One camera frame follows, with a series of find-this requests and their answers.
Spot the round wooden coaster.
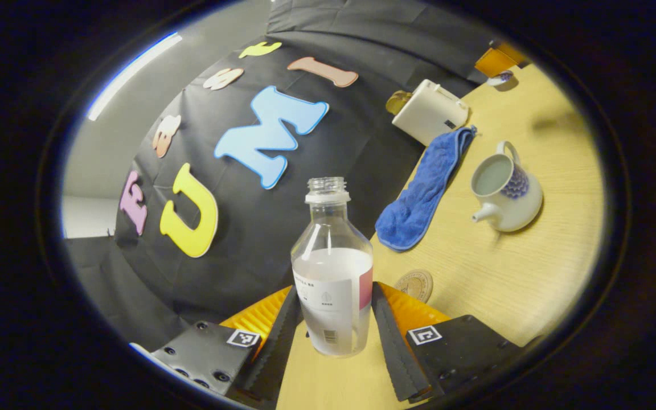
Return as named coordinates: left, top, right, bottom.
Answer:
left=393, top=269, right=434, bottom=304

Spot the blue towel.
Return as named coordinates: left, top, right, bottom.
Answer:
left=375, top=125, right=478, bottom=252

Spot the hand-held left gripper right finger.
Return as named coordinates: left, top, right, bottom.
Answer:
left=371, top=281, right=525, bottom=404

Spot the clear plastic water bottle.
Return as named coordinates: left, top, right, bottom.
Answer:
left=290, top=177, right=374, bottom=358

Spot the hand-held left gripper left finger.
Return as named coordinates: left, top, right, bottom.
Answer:
left=129, top=285, right=304, bottom=410

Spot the white blue-flowered teacup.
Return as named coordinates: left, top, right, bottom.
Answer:
left=470, top=140, right=544, bottom=233

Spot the white toaster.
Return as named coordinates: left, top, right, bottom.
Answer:
left=392, top=79, right=470, bottom=147

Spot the brown toast slice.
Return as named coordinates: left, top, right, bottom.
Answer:
left=385, top=90, right=414, bottom=116

